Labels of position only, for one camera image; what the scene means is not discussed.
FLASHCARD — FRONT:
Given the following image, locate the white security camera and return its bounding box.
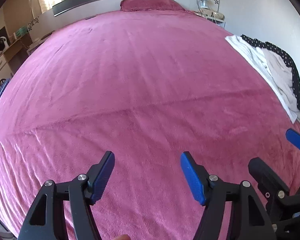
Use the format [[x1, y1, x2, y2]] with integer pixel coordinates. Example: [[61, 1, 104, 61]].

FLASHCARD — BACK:
[[0, 37, 10, 55]]

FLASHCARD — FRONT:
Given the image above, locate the beige garment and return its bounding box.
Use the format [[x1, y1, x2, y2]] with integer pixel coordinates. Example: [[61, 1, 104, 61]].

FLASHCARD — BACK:
[[262, 47, 300, 123]]

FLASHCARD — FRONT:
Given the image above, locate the pink bed blanket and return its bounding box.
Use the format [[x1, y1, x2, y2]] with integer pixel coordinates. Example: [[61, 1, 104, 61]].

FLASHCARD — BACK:
[[0, 10, 300, 240]]

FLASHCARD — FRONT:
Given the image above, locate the white towel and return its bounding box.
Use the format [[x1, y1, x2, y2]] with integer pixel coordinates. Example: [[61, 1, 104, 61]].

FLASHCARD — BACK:
[[225, 35, 297, 124]]

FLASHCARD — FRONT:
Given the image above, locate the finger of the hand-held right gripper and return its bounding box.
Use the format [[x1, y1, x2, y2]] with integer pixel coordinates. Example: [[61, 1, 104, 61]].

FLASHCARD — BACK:
[[285, 129, 300, 155], [248, 157, 300, 213]]

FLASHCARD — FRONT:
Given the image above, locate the white nightstand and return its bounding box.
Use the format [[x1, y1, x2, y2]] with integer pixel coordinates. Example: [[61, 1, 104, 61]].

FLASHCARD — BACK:
[[195, 10, 226, 29]]

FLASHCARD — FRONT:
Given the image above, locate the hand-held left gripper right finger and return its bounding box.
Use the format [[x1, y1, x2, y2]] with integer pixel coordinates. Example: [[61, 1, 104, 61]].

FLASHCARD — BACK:
[[180, 151, 277, 240]]

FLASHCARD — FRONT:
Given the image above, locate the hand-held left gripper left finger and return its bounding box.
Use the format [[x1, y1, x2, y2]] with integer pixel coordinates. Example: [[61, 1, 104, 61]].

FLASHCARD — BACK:
[[18, 151, 115, 240]]

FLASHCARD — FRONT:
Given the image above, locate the pink pillow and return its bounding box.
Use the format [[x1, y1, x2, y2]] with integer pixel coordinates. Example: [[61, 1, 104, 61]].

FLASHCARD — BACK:
[[120, 0, 190, 12]]

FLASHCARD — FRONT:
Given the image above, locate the black polka dot garment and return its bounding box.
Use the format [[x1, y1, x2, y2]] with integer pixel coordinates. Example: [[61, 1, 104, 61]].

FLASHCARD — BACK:
[[241, 34, 300, 113]]

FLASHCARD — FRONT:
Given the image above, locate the wooden desk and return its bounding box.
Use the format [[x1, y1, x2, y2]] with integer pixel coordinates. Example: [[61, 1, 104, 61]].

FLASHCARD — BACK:
[[0, 32, 33, 85]]

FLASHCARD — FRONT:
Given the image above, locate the dark and white headboard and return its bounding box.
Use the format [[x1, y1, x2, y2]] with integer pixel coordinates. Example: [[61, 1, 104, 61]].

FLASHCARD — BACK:
[[28, 0, 203, 34]]

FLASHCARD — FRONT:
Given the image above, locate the white drawer cabinet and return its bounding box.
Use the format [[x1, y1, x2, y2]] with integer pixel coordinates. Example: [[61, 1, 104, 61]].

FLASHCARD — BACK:
[[0, 54, 14, 80]]

